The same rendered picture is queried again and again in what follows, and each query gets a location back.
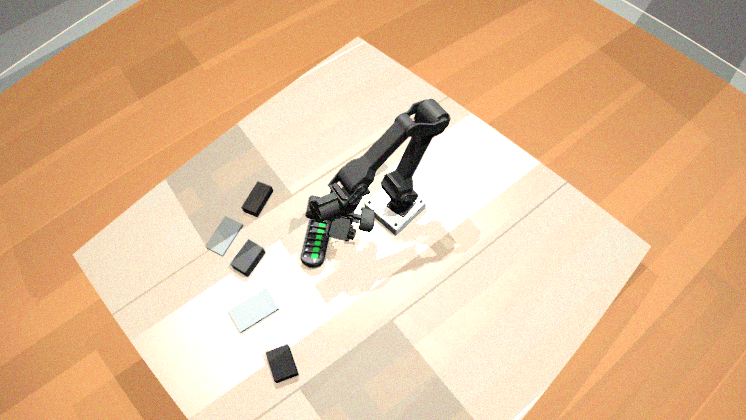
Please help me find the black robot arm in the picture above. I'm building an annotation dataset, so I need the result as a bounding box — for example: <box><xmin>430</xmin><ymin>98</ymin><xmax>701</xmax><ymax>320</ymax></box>
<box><xmin>309</xmin><ymin>99</ymin><xmax>451</xmax><ymax>242</ymax></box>

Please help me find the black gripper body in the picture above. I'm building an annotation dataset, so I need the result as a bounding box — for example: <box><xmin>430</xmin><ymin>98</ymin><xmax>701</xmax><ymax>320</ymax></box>
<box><xmin>305</xmin><ymin>195</ymin><xmax>376</xmax><ymax>232</ymax></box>

